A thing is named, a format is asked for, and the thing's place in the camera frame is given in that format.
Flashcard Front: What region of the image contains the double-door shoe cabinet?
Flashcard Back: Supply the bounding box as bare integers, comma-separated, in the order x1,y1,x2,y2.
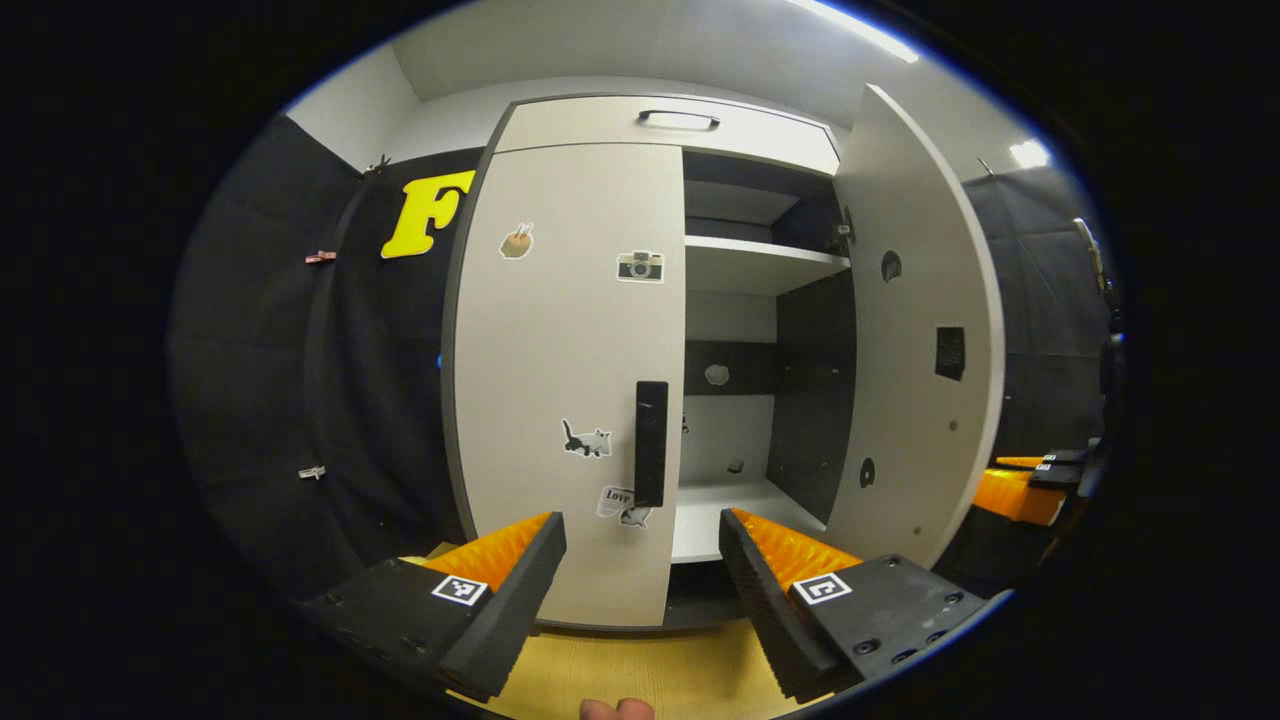
440,93,861,633

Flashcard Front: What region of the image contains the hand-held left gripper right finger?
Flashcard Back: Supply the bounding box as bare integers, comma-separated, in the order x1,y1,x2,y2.
718,507,1001,704

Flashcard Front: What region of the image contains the white cabinet shelf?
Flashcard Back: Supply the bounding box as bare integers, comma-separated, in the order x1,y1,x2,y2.
670,478,829,564
685,235,851,297

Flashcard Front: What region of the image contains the beige cabinet door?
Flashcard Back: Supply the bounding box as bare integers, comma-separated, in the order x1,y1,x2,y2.
442,143,687,631
825,83,1006,571

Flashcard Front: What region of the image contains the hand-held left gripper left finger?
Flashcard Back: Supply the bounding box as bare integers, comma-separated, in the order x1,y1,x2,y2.
297,510,568,704

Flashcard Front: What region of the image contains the beige cabinet drawer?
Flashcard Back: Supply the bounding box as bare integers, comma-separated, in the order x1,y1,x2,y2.
495,96,841,177

